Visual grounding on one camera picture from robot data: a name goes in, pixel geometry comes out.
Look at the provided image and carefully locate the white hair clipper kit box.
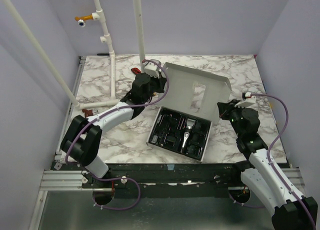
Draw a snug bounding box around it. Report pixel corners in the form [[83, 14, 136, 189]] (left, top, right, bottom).
[[146, 62, 232, 163]]

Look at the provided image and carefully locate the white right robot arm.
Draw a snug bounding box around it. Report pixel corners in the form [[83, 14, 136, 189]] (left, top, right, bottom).
[[217, 99, 318, 230]]

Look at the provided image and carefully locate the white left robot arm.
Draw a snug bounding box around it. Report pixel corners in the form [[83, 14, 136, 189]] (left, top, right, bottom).
[[60, 73, 169, 188]]

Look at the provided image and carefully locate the red black utility knife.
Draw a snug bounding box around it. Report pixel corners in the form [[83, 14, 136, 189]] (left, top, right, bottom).
[[130, 67, 142, 75]]

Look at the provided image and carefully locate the small oil bottle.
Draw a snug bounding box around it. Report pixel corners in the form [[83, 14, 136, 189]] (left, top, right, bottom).
[[152, 135, 159, 142]]

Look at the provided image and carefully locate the brown garden faucet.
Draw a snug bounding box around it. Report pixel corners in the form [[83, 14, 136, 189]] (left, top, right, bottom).
[[82, 109, 99, 117]]

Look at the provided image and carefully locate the orange faucet on pipe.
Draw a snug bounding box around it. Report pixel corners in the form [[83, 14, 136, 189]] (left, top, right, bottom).
[[74, 14, 94, 28]]

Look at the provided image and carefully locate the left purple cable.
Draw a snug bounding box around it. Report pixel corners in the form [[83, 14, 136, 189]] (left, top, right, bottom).
[[64, 59, 170, 212]]

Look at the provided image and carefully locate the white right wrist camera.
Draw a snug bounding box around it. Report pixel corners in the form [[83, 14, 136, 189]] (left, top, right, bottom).
[[235, 91, 256, 108]]

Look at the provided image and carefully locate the white PVC pipe frame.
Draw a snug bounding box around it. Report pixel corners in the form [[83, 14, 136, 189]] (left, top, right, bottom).
[[1, 0, 146, 110]]

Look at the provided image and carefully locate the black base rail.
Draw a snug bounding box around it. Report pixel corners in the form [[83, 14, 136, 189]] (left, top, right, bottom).
[[82, 163, 251, 203]]

